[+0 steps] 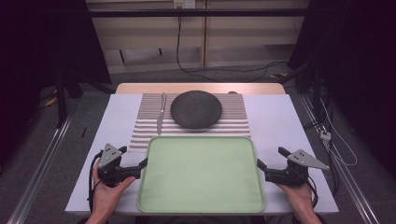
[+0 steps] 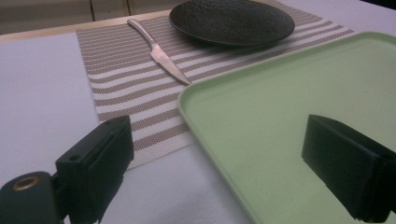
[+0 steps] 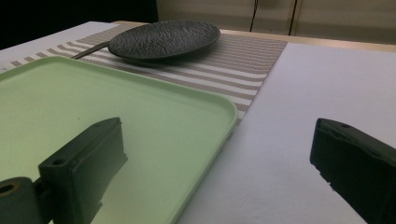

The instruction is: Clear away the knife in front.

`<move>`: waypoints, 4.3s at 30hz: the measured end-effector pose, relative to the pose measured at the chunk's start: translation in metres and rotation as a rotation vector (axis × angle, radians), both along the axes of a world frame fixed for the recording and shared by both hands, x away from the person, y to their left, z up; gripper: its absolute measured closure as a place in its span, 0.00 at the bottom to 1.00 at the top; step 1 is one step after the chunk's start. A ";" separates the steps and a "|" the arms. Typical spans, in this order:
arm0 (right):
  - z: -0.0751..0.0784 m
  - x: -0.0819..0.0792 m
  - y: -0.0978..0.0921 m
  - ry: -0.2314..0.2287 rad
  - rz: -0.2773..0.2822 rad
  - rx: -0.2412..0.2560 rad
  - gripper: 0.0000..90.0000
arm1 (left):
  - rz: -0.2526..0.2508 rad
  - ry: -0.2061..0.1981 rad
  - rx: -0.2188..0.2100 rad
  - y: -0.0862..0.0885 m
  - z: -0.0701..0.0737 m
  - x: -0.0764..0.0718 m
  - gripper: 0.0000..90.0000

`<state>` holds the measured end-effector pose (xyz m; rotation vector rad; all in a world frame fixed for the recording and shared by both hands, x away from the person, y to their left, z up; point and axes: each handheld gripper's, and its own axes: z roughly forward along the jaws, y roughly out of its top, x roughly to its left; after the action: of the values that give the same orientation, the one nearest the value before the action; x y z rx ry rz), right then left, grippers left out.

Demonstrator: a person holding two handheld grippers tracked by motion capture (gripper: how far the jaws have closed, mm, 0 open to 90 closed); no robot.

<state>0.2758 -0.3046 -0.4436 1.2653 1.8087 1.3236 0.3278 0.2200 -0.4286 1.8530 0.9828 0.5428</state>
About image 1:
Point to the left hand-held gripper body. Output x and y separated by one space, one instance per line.
109 161

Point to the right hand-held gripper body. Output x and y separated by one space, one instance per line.
295 169

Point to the silver table knife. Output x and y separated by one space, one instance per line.
161 115

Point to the light green tray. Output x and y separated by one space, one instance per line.
201 174

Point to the dark round plate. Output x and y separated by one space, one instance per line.
196 109

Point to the person's right hand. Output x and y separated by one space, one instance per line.
297 197

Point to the person's left hand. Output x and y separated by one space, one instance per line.
109 194

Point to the white power adapter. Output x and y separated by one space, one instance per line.
325 134

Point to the striped beige placemat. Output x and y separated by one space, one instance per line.
232 123

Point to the yellow floor tape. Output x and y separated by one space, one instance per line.
279 75
51 101

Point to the black metal stand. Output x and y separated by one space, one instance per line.
61 99

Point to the small brown object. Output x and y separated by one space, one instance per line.
232 92

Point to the wooden table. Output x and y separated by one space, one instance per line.
174 88

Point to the black curtain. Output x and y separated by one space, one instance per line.
358 62
37 46

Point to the black horizontal bar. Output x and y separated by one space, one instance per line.
193 12

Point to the metal floor rail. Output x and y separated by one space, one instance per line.
351 183
37 174

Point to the white wall socket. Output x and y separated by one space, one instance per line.
184 3

